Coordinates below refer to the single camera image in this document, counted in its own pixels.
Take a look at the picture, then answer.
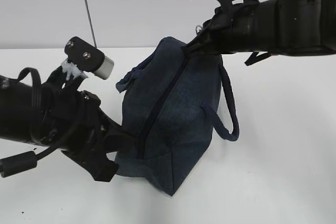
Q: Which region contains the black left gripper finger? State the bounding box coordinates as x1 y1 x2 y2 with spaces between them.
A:
101 110 137 155

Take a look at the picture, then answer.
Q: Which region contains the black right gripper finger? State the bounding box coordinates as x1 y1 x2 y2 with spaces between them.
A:
182 34 218 56

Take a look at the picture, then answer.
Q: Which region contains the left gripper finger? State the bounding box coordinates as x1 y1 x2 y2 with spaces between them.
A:
61 150 119 182

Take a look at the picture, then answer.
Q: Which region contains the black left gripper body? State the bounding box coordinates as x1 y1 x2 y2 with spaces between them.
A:
39 68 116 156

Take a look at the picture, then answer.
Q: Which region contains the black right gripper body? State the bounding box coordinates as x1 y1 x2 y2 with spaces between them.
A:
197 0 259 54

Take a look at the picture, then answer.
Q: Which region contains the dark navy lunch bag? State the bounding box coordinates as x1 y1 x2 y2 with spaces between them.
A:
115 37 239 196

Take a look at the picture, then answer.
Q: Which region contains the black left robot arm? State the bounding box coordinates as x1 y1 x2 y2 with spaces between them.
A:
1 67 136 182

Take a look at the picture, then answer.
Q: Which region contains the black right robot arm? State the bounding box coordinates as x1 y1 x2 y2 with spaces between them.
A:
185 0 335 57

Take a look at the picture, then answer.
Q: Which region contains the black cable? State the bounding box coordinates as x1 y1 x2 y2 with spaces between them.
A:
0 119 79 179

